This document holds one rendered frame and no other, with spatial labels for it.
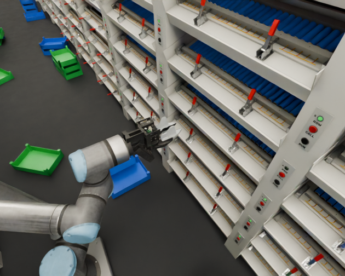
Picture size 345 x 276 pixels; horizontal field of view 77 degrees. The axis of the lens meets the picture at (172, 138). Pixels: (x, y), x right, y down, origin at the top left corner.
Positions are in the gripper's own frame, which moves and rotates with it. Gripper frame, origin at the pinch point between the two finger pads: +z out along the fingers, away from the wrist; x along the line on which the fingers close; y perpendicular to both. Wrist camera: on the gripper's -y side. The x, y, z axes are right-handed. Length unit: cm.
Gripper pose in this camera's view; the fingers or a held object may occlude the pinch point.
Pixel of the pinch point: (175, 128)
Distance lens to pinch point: 80.4
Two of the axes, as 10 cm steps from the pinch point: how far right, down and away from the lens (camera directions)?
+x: -5.5, -6.3, 5.5
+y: 0.4, -6.8, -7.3
